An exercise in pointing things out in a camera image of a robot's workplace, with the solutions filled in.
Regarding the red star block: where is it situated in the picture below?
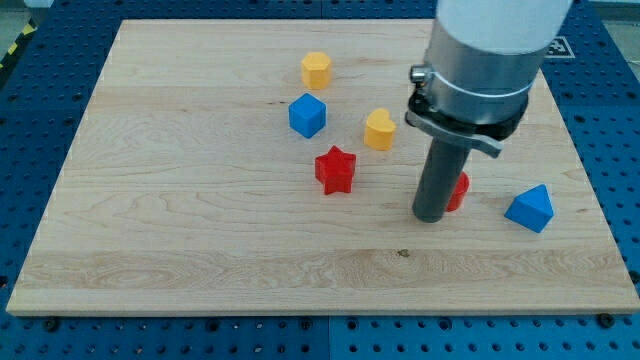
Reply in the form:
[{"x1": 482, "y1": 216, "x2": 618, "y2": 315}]
[{"x1": 315, "y1": 146, "x2": 357, "y2": 195}]

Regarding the red cylinder block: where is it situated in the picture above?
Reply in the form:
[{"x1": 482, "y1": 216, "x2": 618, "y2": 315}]
[{"x1": 446, "y1": 172, "x2": 470, "y2": 212}]

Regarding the wooden board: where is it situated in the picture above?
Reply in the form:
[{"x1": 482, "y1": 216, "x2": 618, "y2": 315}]
[{"x1": 7, "y1": 20, "x2": 639, "y2": 316}]

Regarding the blue triangle block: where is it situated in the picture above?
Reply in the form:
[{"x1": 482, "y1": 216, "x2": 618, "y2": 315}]
[{"x1": 504, "y1": 184, "x2": 555, "y2": 233}]

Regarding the yellow heart block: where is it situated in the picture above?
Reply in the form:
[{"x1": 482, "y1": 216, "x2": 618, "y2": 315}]
[{"x1": 363, "y1": 108, "x2": 397, "y2": 151}]

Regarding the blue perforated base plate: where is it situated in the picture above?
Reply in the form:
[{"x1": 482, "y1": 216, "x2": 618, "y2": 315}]
[{"x1": 1, "y1": 1, "x2": 639, "y2": 359}]

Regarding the yellow hexagon block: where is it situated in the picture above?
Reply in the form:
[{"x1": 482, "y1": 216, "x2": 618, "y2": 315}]
[{"x1": 301, "y1": 52, "x2": 332, "y2": 90}]

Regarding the blue cube block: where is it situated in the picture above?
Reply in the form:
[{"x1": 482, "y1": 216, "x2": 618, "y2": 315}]
[{"x1": 288, "y1": 93, "x2": 327, "y2": 139}]

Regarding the fiducial marker tag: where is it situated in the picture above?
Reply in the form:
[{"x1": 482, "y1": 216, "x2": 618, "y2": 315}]
[{"x1": 545, "y1": 36, "x2": 575, "y2": 59}]

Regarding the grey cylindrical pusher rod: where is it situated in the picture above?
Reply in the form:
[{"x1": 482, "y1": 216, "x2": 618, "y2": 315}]
[{"x1": 412, "y1": 139, "x2": 470, "y2": 223}]

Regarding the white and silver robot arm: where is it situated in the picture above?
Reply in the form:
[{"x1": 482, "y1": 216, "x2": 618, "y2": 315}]
[{"x1": 405, "y1": 0, "x2": 571, "y2": 157}]

